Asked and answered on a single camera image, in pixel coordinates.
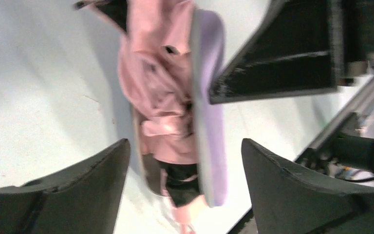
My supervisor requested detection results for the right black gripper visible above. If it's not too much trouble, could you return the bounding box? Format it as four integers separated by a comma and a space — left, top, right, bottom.
208, 0, 374, 104

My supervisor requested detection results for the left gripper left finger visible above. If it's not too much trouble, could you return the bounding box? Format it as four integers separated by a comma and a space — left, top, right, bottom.
0, 139, 131, 234

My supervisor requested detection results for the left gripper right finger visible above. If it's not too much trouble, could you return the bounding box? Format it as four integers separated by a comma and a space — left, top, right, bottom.
241, 138, 374, 234

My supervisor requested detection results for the white oval storage case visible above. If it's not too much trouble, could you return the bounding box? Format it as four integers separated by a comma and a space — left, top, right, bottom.
132, 8, 229, 209

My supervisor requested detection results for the pink folding umbrella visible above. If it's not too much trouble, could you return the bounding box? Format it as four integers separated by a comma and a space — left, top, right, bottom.
74, 0, 206, 234

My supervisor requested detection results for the aluminium frame rail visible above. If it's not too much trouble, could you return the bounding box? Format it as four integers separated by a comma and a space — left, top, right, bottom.
307, 75, 374, 151

